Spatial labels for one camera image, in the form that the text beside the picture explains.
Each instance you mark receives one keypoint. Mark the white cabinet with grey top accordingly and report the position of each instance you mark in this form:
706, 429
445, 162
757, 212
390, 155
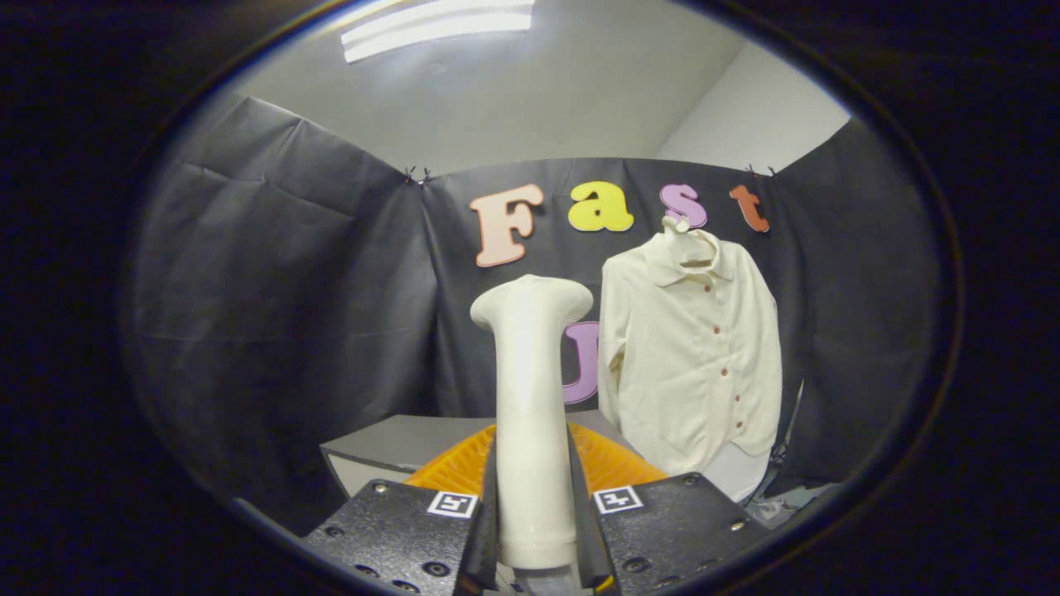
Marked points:
397, 439

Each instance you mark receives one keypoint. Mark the white clothes hanger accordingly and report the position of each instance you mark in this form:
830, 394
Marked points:
681, 240

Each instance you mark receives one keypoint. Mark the ceiling light panel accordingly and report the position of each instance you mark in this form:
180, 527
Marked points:
439, 29

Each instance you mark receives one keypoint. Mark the white garment steamer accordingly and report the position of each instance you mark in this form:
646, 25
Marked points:
534, 414

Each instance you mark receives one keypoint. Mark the cream button shirt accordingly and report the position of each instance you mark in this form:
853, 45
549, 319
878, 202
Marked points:
687, 364

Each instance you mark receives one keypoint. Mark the black garment stand pole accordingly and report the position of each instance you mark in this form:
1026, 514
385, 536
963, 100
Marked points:
793, 422

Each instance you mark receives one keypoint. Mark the black backdrop clip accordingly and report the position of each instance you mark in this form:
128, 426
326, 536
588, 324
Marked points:
416, 175
760, 170

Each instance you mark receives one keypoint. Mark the black backdrop cloth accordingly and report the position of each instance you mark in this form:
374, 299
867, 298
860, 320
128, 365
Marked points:
273, 290

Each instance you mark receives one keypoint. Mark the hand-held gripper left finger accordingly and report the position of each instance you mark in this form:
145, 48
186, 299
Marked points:
487, 538

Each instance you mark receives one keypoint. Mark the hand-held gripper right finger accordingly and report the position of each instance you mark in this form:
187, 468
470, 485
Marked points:
584, 530

